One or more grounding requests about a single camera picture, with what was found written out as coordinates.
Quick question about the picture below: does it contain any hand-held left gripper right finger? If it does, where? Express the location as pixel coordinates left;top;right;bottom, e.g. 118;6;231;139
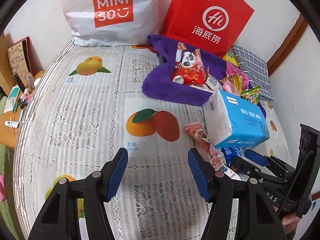
187;148;288;240

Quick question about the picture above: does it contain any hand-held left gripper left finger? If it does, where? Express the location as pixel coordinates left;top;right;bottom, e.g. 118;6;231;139
27;147;129;240

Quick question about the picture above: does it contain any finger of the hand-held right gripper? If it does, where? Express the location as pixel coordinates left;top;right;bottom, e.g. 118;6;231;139
244;149;295;174
230;157;263;179

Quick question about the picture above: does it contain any blue snack packet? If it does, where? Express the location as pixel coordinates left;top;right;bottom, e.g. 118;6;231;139
221;146;243;181

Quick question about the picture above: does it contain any pink strawberry snack packet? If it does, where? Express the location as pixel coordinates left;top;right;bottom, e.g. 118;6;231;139
184;123;229;173

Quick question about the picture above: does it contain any pink white nougat packet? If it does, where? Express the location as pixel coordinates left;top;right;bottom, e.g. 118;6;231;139
221;80;237;93

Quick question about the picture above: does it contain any magenta snack bag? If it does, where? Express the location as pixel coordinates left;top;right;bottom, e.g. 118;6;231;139
226;64;250;88

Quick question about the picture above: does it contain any red snack packet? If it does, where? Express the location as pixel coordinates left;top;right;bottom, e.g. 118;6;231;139
171;66;208;87

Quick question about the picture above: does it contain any purple felt basket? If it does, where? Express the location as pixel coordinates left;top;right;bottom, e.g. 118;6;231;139
142;34;267;120

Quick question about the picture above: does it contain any panda print snack packet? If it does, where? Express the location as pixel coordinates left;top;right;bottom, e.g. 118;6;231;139
175;42;208;69

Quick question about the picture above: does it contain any person's right hand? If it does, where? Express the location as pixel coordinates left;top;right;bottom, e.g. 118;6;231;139
274;206;305;227

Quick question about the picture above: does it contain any blue tissue pack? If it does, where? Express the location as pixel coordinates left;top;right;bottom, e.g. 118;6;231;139
202;89;270;150

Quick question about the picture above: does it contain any yellow triangular snack packet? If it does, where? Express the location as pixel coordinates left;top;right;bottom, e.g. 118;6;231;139
229;74;244;95

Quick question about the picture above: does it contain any silver white snack packet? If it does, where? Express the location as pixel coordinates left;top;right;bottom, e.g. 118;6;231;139
204;74;220;92

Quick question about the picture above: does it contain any grey checked folded cloth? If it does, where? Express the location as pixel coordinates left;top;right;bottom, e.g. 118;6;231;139
231;45;274;102

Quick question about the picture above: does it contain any yellow green snack packet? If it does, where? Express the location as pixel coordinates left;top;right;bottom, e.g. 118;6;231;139
222;51;238;67

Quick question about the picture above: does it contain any green blanket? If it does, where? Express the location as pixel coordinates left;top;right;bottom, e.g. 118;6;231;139
0;145;25;240

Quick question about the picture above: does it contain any wooden nightstand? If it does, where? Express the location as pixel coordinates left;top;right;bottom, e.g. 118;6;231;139
0;70;47;150

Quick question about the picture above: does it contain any teal pocket tissue pack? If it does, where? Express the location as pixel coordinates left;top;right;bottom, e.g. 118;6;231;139
6;85;21;113

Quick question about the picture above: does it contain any white plastic shopping bag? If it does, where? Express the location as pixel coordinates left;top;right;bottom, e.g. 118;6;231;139
61;0;164;47

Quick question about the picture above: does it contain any patterned box with red edge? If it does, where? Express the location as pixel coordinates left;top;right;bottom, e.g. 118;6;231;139
7;37;33;85

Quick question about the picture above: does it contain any wooden headboard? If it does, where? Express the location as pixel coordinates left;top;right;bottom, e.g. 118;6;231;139
0;34;15;95

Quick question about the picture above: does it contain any red paper bag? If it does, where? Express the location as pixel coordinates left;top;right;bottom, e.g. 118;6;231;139
159;0;255;59

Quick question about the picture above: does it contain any brown wooden door frame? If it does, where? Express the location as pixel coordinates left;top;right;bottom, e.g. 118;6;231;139
266;14;309;70

